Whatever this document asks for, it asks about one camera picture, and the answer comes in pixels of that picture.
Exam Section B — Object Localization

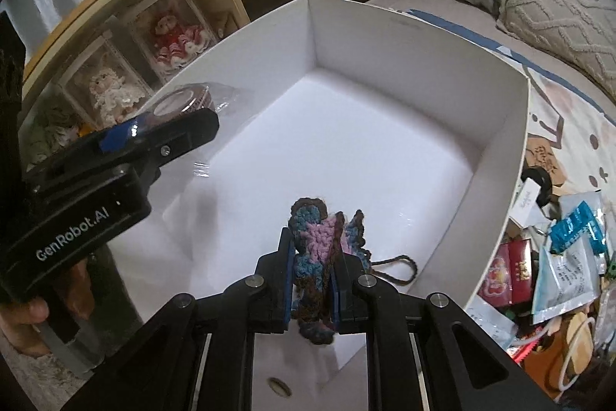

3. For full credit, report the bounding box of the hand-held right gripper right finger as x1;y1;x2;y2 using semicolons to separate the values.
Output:
331;242;559;411

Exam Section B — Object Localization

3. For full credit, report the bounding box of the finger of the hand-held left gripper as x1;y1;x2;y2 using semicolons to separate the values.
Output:
130;109;221;190
26;115;155;181

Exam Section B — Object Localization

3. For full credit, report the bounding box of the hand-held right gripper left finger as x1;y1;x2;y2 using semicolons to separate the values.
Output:
62;225;299;411

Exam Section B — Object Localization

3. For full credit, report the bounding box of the brown knit item clear bag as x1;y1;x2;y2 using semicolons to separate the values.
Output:
143;82;252;125

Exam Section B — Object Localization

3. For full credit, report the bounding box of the multicolour crochet butterfly charm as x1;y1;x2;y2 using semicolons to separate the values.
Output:
289;196;419;347

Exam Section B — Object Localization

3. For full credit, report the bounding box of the white cardboard box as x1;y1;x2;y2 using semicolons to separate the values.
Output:
103;0;530;411

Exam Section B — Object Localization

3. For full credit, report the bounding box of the pale blue sachet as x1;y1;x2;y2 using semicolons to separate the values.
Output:
531;237;601;326

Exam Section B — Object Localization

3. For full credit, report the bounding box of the blue snack packet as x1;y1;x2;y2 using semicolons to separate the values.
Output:
549;200;606;256

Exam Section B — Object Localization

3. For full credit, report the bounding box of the person's left hand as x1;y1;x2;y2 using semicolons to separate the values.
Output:
0;258;95;356

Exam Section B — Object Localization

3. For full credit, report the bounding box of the plush doll in white dress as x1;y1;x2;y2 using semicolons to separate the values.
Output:
87;64;146;126

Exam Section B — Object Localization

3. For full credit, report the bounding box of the cream doll in case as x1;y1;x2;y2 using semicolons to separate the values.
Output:
54;30;156;133

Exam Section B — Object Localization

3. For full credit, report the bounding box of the plush doll in red dress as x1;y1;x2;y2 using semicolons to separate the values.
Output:
151;13;217;71

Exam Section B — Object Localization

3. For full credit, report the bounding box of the kraft envelope box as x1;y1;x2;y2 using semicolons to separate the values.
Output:
213;10;240;40

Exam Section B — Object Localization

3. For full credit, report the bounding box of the red doll in case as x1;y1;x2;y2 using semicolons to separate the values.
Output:
120;0;229;85

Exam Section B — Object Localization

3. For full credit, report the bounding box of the pale clear packet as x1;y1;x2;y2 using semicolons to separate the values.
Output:
463;294;517;350

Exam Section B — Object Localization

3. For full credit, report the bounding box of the red packet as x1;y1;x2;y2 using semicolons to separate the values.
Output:
478;239;536;307

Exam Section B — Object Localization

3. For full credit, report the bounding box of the white card tag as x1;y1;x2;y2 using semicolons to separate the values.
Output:
509;177;541;225

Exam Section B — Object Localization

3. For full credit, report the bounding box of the black round item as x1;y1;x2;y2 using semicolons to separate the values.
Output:
521;167;555;206

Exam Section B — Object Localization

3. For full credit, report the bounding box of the wooden cut-out tag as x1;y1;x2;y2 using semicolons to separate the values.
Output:
524;136;572;186

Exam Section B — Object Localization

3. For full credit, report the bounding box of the printed blanket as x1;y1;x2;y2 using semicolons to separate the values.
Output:
398;8;616;200

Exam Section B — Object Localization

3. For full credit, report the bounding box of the wooden piece with white cord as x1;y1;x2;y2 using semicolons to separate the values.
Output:
546;310;598;393

